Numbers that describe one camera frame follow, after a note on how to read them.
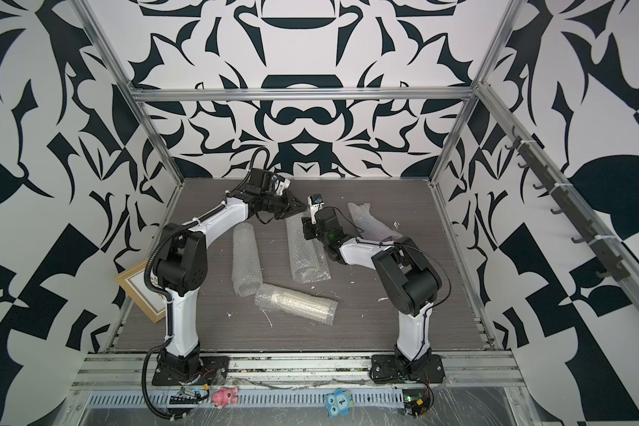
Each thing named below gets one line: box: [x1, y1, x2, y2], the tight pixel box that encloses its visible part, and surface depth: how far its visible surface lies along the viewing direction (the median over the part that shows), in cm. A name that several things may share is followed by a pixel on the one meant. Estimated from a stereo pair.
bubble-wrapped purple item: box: [347, 202, 403, 242], surface depth 100 cm
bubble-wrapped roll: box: [231, 221, 263, 297], surface depth 91 cm
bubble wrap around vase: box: [284, 211, 332, 284], surface depth 93 cm
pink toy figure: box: [211, 386, 239, 410], surface depth 70 cm
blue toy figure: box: [324, 387, 355, 419], surface depth 70 cm
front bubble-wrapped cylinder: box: [253, 284, 339, 326], surface depth 83 cm
